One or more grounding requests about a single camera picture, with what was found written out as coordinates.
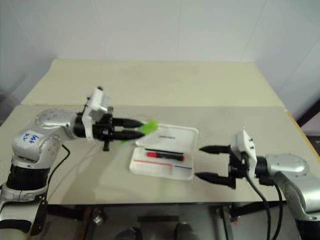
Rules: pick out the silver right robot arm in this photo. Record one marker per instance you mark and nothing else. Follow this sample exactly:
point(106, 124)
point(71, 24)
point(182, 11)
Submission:
point(287, 162)

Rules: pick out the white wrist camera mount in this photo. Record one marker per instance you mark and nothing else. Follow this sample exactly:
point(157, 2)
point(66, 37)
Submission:
point(96, 105)
point(243, 147)

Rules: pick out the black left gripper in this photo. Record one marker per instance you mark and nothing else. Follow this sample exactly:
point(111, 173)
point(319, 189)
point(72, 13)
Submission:
point(102, 130)

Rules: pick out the green translucent plastic ruler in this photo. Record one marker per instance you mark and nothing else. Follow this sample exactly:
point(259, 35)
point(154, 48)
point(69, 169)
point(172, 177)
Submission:
point(150, 126)

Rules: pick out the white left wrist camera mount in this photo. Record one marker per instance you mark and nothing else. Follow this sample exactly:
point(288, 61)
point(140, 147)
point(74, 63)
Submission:
point(96, 105)

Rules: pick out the black metal table frame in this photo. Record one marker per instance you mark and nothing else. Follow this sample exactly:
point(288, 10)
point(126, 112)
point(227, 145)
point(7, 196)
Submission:
point(62, 211)

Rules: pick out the dark rounded shape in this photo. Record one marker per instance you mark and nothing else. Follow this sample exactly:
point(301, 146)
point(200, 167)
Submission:
point(186, 231)

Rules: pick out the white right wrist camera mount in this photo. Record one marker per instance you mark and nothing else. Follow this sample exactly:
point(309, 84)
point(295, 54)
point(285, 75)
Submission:
point(243, 147)

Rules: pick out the red and black marker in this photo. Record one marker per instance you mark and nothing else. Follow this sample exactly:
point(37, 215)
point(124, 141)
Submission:
point(165, 156)

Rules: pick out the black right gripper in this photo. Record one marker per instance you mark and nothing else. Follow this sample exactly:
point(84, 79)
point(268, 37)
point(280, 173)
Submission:
point(237, 167)

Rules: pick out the white plastic pencil case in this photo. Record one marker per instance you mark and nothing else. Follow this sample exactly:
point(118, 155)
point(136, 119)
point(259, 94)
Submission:
point(172, 136)

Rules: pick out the black slanted metal bar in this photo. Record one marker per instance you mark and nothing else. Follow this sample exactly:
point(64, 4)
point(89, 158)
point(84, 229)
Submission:
point(306, 113)

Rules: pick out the silver caster wheel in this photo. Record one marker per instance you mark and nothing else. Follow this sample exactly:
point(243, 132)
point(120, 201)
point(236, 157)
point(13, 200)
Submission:
point(98, 220)

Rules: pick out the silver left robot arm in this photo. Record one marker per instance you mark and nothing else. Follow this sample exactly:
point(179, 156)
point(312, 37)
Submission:
point(52, 120)

